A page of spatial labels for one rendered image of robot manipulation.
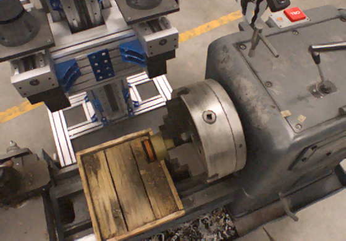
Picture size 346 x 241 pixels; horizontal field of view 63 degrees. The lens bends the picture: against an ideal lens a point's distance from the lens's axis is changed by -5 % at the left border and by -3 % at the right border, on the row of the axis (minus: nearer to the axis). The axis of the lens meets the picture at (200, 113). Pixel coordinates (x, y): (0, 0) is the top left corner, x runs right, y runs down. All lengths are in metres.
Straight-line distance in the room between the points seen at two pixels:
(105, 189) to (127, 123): 0.96
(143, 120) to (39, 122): 0.85
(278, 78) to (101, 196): 0.72
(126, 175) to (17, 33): 0.63
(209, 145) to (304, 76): 0.36
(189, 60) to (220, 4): 0.89
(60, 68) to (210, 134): 0.71
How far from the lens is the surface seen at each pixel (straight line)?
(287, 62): 0.95
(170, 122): 0.87
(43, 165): 1.06
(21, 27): 1.19
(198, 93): 0.85
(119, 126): 2.01
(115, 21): 1.34
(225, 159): 0.83
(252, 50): 0.87
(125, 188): 1.10
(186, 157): 0.89
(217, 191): 1.10
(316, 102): 0.88
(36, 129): 2.45
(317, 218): 2.14
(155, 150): 0.88
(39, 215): 1.06
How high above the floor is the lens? 1.91
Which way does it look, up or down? 57 degrees down
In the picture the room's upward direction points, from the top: 6 degrees clockwise
